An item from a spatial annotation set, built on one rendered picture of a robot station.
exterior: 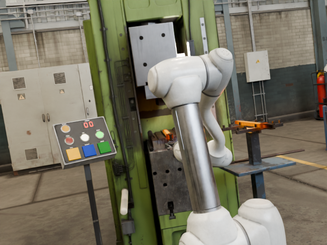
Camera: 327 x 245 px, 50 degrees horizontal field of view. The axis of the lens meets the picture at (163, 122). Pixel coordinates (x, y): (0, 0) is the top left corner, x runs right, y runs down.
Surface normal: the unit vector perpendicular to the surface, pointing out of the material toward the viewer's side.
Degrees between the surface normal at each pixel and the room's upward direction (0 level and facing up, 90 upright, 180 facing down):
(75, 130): 60
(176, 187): 90
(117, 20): 90
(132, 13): 90
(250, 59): 90
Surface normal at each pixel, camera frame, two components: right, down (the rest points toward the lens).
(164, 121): 0.09, 0.08
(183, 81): 0.29, -0.02
